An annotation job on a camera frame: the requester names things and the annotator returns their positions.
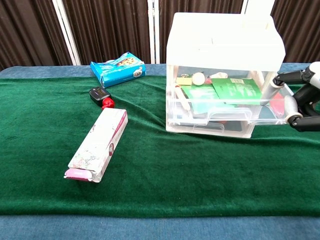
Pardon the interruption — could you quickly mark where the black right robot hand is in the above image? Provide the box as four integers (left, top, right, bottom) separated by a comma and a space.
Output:
261, 61, 320, 133

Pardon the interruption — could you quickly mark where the clear drawer with green packets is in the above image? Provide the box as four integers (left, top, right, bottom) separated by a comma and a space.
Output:
166, 73, 288, 126

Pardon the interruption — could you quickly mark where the white plastic drawer unit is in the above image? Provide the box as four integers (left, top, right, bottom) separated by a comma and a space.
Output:
165, 12, 286, 139

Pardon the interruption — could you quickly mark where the clear drawer with black item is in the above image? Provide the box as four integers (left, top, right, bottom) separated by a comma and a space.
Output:
167, 121, 255, 134

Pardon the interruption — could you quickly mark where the green velvet tablecloth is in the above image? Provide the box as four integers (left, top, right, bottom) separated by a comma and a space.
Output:
0, 74, 320, 218

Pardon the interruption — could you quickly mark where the green printed packet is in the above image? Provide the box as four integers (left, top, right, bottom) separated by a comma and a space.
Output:
211, 77, 263, 105

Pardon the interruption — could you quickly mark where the plain green packet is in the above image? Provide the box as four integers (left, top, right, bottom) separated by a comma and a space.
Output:
181, 85, 221, 115

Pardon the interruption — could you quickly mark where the white ball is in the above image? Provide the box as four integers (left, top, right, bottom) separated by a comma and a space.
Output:
191, 72, 206, 86

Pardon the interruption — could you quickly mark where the pale wooden stick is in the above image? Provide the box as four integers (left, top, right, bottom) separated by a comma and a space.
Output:
174, 84, 192, 111

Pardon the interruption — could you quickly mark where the blue cookie box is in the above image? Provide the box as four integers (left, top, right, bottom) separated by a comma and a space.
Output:
89, 51, 147, 89

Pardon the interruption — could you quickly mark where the red small toy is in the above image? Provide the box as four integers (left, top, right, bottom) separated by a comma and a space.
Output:
101, 97, 116, 110

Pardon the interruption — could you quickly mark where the dark brown curtain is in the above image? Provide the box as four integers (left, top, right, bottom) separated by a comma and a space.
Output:
0, 0, 320, 72

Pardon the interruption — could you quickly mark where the black small electronic device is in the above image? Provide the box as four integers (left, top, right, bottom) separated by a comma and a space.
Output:
88, 86, 112, 104

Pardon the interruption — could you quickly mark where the long white pink box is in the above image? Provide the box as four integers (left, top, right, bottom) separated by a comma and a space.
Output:
67, 107, 129, 183

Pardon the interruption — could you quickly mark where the pink tube end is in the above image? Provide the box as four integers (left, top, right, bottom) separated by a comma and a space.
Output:
63, 168, 93, 182

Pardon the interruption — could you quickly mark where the blue table cover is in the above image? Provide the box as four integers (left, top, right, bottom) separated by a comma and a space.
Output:
0, 62, 320, 240

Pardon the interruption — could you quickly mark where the white wide frame pole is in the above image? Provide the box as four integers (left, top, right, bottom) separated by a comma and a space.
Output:
241, 0, 275, 16

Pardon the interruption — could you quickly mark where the white upright frame pole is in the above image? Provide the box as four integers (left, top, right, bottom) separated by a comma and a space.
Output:
147, 0, 161, 65

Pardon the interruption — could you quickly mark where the white slanted frame pole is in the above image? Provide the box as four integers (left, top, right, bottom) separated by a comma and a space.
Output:
51, 0, 82, 66

